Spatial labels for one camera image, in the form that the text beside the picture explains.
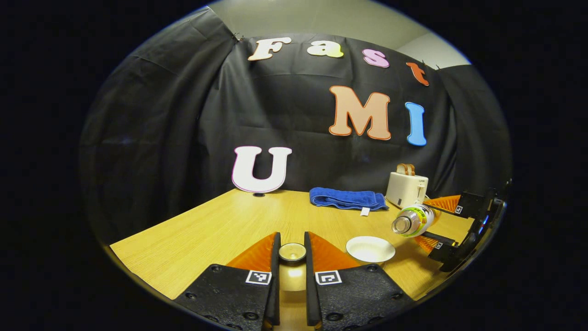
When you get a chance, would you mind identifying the black backdrop cloth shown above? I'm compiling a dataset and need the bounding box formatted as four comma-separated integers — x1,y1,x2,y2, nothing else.
78,7,513,244

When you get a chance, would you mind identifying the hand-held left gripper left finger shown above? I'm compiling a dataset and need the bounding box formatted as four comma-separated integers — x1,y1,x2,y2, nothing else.
174,231,281,331

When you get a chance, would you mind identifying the cream teacup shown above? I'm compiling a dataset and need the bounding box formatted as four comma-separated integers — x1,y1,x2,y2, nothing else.
345,236,396,263

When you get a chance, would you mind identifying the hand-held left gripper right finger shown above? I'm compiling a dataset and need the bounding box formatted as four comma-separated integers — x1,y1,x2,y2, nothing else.
304,231,416,331

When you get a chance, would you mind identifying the cream teacup lid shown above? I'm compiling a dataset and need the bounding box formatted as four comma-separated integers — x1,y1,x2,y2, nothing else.
277,242,308,293

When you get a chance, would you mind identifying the blue folded towel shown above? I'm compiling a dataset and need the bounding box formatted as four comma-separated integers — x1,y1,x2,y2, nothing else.
309,187,389,217

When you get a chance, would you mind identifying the clear water bottle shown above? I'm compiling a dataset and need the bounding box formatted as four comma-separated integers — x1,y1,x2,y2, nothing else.
391,204,435,238

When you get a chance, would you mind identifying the cream toaster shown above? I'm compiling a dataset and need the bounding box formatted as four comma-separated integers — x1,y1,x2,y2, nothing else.
385,172,429,208

